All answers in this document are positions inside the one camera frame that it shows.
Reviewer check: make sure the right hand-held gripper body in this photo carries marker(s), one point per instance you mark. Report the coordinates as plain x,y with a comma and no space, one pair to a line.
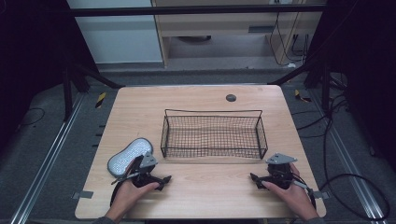
280,172

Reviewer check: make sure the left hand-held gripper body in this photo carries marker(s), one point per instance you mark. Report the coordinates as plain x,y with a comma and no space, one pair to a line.
146,161

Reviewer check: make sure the person's right hand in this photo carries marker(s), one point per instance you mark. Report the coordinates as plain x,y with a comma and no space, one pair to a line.
295,199

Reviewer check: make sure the person's left hand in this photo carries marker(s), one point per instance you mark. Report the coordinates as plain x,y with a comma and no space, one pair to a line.
127,196

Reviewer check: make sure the yellow black striped tape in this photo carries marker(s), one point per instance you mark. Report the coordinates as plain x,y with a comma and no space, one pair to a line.
300,95
100,100

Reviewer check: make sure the grey round table grommet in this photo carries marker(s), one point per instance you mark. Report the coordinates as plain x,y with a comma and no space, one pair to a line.
230,98

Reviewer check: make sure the black metal stand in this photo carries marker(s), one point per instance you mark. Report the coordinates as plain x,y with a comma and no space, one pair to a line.
325,90
67,93

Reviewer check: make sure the white cabinet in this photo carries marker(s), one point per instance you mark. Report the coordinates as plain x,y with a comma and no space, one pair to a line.
118,37

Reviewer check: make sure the dark curtain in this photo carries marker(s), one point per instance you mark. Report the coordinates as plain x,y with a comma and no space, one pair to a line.
28,62
367,62

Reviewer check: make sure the light wooden desk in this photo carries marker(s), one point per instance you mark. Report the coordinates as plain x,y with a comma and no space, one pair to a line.
218,25

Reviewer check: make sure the grey table bracket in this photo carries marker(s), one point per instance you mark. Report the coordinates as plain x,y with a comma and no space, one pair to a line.
83,194
322,195

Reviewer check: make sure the aluminium floor rail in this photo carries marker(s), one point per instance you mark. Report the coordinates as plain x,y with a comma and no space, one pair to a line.
46,165
351,165

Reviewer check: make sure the black horizontal frame bar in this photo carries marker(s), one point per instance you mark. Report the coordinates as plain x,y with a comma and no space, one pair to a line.
186,11

